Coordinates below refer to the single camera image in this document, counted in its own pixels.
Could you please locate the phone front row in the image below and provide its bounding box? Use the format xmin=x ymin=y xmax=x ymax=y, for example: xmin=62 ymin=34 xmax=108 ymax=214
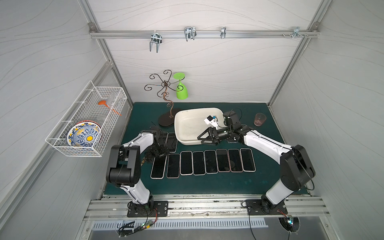
xmin=180 ymin=151 xmax=193 ymax=176
xmin=228 ymin=149 xmax=243 ymax=173

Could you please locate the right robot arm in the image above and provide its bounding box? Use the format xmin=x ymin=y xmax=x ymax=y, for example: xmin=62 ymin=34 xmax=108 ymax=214
xmin=197 ymin=125 xmax=316 ymax=213

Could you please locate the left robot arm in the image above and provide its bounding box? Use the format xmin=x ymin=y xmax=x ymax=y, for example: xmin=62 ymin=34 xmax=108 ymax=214
xmin=106 ymin=127 xmax=170 ymax=210

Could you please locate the large phone pink case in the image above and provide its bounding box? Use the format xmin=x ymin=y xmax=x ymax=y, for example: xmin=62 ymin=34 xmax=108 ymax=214
xmin=216 ymin=149 xmax=231 ymax=172

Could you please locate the white plastic storage box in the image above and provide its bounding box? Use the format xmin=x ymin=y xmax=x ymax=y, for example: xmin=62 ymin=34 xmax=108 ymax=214
xmin=174 ymin=108 xmax=223 ymax=146

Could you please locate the gold fork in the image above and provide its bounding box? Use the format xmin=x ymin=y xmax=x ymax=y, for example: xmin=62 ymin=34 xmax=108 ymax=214
xmin=141 ymin=157 xmax=148 ymax=165

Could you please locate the brown translucent cup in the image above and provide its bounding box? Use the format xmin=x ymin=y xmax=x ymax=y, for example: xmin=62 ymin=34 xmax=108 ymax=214
xmin=254 ymin=113 xmax=267 ymax=127

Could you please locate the green plastic goblet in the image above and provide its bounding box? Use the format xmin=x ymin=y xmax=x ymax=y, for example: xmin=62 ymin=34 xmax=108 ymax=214
xmin=174 ymin=73 xmax=189 ymax=100

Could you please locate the colourful patterned plate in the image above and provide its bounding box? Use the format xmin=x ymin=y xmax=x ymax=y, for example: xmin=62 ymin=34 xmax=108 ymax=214
xmin=67 ymin=121 xmax=101 ymax=148

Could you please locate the white vent strip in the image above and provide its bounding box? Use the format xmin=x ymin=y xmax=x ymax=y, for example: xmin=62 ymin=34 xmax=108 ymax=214
xmin=92 ymin=218 xmax=268 ymax=231

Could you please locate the small metal hook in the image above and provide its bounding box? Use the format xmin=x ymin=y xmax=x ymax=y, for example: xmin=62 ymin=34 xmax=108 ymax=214
xmin=220 ymin=27 xmax=227 ymax=39

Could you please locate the round black puck device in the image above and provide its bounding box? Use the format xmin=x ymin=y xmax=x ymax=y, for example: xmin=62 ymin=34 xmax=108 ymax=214
xmin=279 ymin=217 xmax=300 ymax=233

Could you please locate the metal clip hook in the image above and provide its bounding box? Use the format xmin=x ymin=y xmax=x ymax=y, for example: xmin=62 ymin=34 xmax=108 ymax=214
xmin=184 ymin=27 xmax=197 ymax=42

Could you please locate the metal double hook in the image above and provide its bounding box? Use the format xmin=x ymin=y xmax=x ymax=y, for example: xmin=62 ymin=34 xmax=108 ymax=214
xmin=150 ymin=33 xmax=163 ymax=53

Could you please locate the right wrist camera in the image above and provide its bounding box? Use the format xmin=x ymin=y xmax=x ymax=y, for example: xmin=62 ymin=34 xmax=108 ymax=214
xmin=204 ymin=110 xmax=240 ymax=130

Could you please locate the black wire cup stand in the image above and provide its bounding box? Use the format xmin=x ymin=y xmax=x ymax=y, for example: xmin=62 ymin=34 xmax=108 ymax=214
xmin=144 ymin=70 xmax=182 ymax=127

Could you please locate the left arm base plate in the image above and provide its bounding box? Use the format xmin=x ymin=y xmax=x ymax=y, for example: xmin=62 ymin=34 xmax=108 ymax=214
xmin=127 ymin=201 xmax=169 ymax=218

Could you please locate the aluminium front rail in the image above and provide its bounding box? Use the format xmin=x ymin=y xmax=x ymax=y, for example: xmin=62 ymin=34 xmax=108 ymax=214
xmin=84 ymin=194 xmax=331 ymax=220

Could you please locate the white wire basket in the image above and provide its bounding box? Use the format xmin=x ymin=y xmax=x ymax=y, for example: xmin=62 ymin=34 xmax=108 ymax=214
xmin=46 ymin=82 xmax=127 ymax=158

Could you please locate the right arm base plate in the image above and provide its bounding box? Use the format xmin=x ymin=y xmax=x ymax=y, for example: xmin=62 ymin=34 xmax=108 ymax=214
xmin=242 ymin=199 xmax=288 ymax=216

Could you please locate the left base cable bundle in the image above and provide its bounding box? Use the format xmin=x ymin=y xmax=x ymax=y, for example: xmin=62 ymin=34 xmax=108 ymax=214
xmin=116 ymin=206 xmax=159 ymax=238

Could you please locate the metal bracket hook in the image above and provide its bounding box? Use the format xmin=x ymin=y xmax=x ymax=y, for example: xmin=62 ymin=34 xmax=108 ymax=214
xmin=282 ymin=27 xmax=309 ymax=39

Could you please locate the aluminium cross rail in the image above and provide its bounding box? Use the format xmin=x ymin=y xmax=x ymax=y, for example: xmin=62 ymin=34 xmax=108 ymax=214
xmin=90 ymin=30 xmax=321 ymax=40

